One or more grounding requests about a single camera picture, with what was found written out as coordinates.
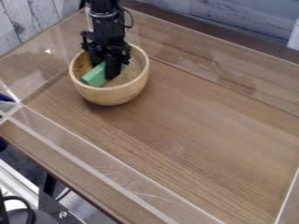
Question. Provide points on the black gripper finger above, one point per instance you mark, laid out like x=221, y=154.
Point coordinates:
x=112, y=66
x=96, y=58

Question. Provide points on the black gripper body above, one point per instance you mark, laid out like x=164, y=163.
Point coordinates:
x=106, y=36

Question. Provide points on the green rectangular block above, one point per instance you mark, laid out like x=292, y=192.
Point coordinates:
x=94, y=77

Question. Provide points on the light brown wooden bowl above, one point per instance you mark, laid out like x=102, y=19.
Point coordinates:
x=120, y=90

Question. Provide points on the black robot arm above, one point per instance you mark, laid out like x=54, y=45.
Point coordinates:
x=102, y=6

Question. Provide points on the black table leg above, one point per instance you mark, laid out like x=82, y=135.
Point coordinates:
x=49, y=185

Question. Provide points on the clear acrylic tray enclosure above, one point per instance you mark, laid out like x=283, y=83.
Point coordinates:
x=200, y=151

